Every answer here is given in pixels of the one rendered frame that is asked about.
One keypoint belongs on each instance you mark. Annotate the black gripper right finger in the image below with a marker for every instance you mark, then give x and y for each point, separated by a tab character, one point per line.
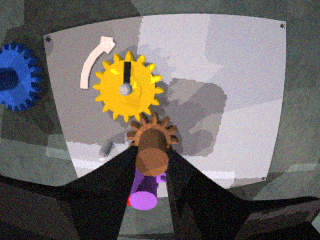
202	210

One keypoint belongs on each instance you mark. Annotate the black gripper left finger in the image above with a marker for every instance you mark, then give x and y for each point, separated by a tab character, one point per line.
89	208

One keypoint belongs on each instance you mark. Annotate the purple gear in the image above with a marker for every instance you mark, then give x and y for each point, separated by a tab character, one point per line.
144	191

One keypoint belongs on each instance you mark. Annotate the brown gear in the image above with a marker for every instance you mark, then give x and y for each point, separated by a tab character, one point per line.
153	138

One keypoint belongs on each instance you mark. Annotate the grey board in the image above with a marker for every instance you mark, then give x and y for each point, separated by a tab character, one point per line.
223	81

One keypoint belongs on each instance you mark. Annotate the yellow gear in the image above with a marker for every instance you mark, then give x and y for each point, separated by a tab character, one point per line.
128	72

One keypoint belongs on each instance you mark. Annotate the white curved arrow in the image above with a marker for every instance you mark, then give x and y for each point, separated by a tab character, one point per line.
106	44

